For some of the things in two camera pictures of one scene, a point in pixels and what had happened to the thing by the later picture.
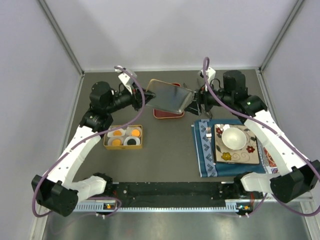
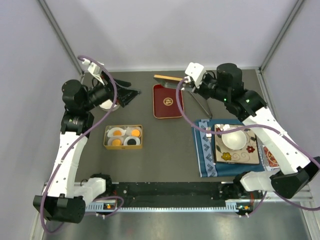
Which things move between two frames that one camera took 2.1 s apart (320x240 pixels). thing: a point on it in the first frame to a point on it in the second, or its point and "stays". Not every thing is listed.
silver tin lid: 169,97 to 168,81
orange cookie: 116,142 stays
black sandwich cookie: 131,142 stays
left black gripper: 137,98 to 124,96
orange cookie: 135,133 stays
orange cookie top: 117,133 stays
